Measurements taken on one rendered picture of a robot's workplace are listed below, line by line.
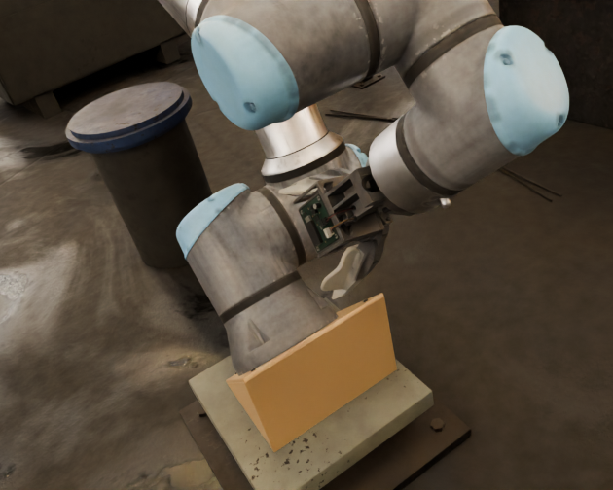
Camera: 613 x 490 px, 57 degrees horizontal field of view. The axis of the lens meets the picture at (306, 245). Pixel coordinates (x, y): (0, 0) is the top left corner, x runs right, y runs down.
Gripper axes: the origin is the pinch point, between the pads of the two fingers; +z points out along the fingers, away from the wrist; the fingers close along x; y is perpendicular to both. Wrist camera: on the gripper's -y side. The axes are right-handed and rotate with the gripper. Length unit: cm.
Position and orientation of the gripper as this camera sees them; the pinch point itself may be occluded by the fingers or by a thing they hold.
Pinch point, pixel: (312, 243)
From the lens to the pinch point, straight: 73.3
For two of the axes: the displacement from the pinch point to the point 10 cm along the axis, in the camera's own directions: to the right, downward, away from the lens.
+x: 4.0, 9.0, -1.6
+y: -7.6, 2.3, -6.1
